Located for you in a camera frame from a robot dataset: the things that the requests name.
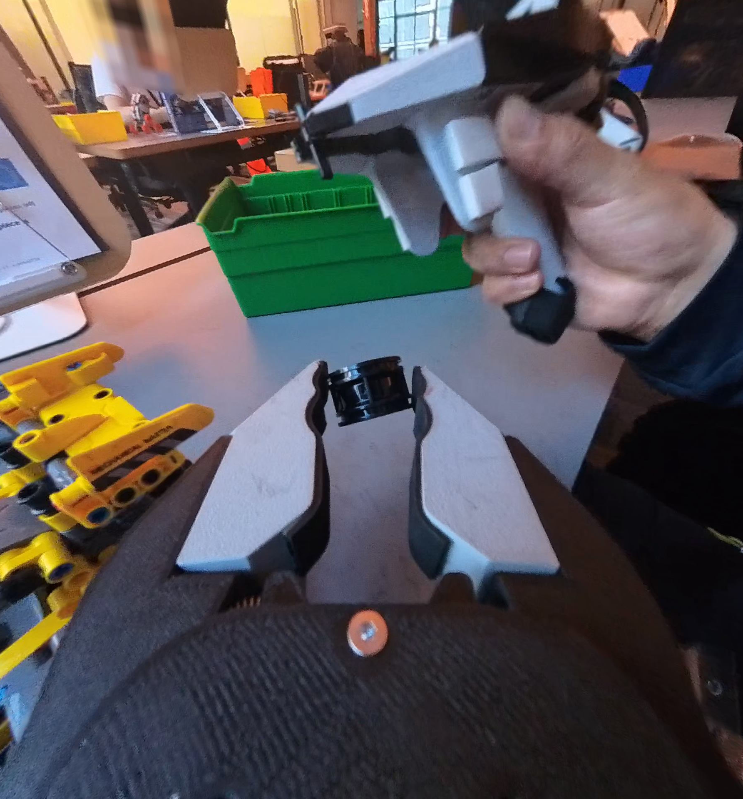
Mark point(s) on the person's right forearm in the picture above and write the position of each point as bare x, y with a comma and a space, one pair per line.
708, 337

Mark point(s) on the green plastic storage box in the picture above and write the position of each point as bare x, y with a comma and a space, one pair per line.
321, 249

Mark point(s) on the white monitor with stand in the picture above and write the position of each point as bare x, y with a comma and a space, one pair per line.
21, 187

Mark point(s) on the yellow grey toy robot model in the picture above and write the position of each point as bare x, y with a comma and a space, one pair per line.
65, 437

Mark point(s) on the yellow plastic bin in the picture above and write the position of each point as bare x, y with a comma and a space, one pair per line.
93, 128
259, 105

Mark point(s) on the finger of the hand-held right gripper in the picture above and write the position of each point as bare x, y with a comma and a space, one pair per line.
412, 200
409, 81

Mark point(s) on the background work table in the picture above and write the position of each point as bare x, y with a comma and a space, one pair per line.
190, 140

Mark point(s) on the brown cardboard box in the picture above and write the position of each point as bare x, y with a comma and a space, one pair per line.
206, 62

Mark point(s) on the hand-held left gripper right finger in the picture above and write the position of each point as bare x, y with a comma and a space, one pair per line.
477, 493

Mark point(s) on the black toy wheel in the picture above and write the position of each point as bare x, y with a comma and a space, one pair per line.
371, 390

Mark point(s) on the person's right hand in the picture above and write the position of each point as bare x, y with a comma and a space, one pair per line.
627, 237

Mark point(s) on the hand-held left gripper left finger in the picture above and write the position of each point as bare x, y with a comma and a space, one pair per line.
259, 487

